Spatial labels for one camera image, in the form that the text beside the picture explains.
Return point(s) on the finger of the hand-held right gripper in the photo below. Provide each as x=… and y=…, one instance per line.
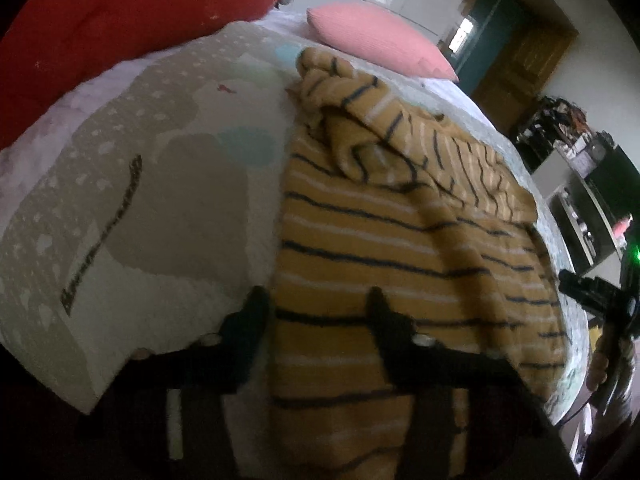
x=592, y=290

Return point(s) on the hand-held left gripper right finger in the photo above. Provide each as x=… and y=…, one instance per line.
x=387, y=327

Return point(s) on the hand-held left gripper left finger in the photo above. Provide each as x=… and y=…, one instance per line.
x=252, y=327

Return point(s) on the yellow striped small shirt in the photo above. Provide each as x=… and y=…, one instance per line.
x=380, y=240

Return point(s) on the person's right hand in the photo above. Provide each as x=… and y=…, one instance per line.
x=597, y=372

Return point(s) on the white cabinet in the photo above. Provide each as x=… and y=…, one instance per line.
x=575, y=210

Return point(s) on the grey cloud print blanket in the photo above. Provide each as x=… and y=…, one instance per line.
x=165, y=200

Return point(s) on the dark cluttered shelf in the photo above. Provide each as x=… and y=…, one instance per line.
x=560, y=122

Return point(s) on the brown wooden door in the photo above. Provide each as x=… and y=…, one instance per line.
x=520, y=67

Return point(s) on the teal door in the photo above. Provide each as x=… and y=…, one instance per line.
x=482, y=50

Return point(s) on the pink pillow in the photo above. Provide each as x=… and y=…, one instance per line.
x=380, y=40

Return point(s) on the white bed sheet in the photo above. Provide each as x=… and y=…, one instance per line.
x=30, y=145

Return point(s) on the red floral quilt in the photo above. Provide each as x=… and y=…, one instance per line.
x=105, y=30

